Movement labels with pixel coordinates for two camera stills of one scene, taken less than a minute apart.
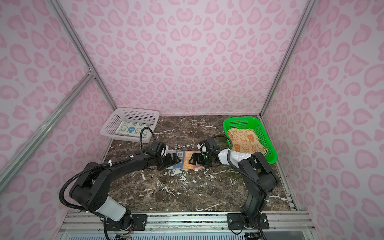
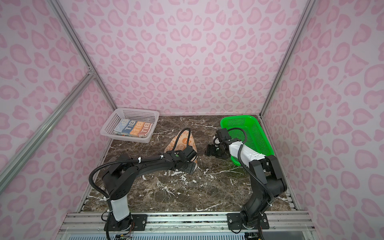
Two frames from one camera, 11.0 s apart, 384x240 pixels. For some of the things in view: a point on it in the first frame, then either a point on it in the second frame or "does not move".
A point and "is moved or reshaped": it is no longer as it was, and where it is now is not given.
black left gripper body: [160, 161] -> [189, 167]
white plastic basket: [125, 124] does not move
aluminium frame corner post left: [82, 51] does not move
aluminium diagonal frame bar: [42, 133] does not move
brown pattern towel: [245, 140] -> [181, 143]
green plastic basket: [246, 135] does not move
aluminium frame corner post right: [305, 14] does not move
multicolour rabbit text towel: [185, 156] is moved or reshaped
